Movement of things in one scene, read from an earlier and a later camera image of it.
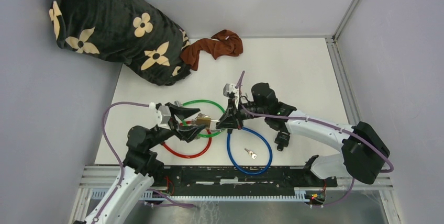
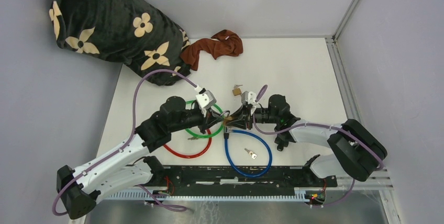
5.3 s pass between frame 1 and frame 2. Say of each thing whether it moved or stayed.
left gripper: moved
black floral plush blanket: stayed
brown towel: stayed
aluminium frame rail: stayed
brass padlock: moved
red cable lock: stayed
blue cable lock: moved
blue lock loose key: stayed
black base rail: stayed
